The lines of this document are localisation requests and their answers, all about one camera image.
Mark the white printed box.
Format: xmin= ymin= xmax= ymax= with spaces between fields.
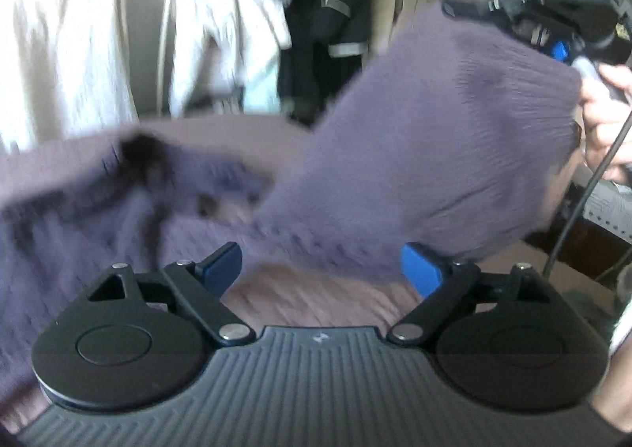
xmin=583 ymin=179 xmax=632 ymax=244

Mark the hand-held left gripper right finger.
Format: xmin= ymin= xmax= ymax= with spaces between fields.
xmin=386 ymin=242 xmax=554 ymax=346

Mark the white hanging bedsheet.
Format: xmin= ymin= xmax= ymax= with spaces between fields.
xmin=0 ymin=0 xmax=139 ymax=156

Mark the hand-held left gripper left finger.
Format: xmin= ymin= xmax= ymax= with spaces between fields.
xmin=86 ymin=242 xmax=258 ymax=348

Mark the white hanging garment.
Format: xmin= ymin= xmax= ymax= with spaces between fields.
xmin=170 ymin=0 xmax=293 ymax=115

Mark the white cloth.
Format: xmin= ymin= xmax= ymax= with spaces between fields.
xmin=608 ymin=299 xmax=632 ymax=360

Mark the light blue cloth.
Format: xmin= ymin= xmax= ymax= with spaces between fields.
xmin=241 ymin=66 xmax=281 ymax=113

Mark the black cable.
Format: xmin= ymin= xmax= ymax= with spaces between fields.
xmin=542 ymin=114 xmax=632 ymax=280

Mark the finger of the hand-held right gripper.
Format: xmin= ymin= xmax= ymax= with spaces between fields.
xmin=530 ymin=25 xmax=574 ymax=64
xmin=441 ymin=0 xmax=517 ymax=33

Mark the black jacket with reflective strips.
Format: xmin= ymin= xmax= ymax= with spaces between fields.
xmin=276 ymin=0 xmax=372 ymax=124

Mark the white curved pole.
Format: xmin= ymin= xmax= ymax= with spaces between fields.
xmin=157 ymin=0 xmax=191 ymax=113

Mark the dark purple knit sweater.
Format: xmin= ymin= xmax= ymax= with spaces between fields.
xmin=0 ymin=3 xmax=583 ymax=408

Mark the person's right hand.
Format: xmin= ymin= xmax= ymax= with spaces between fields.
xmin=575 ymin=63 xmax=632 ymax=182

